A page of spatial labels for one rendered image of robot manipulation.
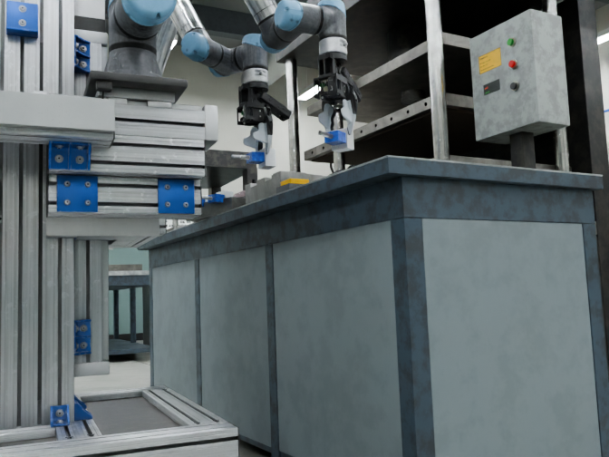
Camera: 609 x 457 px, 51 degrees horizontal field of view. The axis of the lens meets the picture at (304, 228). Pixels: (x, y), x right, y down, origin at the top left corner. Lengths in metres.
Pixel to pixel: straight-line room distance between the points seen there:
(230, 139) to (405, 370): 8.70
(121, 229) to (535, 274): 1.02
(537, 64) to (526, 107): 0.15
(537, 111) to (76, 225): 1.53
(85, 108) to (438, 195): 0.79
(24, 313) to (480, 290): 1.09
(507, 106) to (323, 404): 1.29
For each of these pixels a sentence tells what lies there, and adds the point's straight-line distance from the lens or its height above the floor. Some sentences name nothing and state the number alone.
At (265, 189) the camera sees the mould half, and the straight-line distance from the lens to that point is 2.02.
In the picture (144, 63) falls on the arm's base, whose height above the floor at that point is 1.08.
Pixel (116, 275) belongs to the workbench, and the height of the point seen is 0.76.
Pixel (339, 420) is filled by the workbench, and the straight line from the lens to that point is 1.66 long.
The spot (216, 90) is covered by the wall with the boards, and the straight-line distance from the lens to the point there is 10.09.
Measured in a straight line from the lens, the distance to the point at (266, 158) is 1.90.
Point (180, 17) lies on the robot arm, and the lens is 2.01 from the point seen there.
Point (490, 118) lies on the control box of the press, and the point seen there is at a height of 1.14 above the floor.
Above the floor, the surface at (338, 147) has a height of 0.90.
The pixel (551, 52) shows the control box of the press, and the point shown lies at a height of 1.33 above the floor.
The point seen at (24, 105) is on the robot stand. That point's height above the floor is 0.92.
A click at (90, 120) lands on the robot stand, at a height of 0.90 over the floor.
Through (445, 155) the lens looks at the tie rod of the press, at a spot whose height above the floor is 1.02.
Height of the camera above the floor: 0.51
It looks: 6 degrees up
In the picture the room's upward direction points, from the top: 2 degrees counter-clockwise
